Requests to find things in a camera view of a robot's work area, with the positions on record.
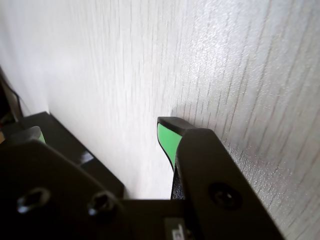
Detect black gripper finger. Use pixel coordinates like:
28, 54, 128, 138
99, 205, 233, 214
156, 116, 286, 240
0, 126, 128, 240

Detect black box container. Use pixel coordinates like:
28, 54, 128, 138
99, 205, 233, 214
22, 111, 125, 201

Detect long black power cable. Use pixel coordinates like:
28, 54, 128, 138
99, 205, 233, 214
0, 64, 24, 121

